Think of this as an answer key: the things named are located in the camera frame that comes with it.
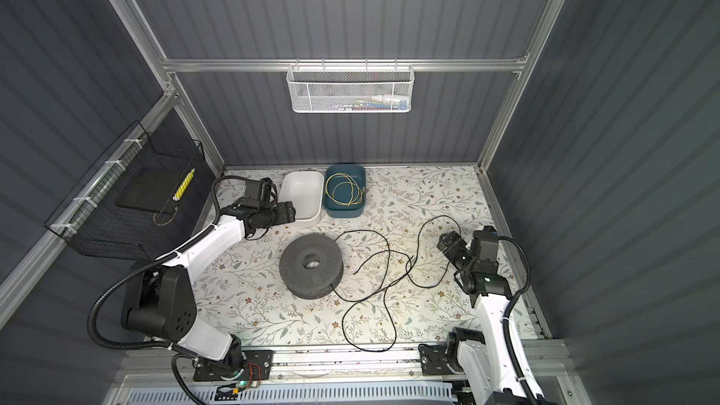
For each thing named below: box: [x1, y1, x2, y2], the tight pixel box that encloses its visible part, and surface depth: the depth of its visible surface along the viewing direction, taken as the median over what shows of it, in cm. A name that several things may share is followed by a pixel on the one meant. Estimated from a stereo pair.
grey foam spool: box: [279, 233, 345, 300], surface depth 88 cm
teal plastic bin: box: [323, 164, 367, 219], surface depth 114 cm
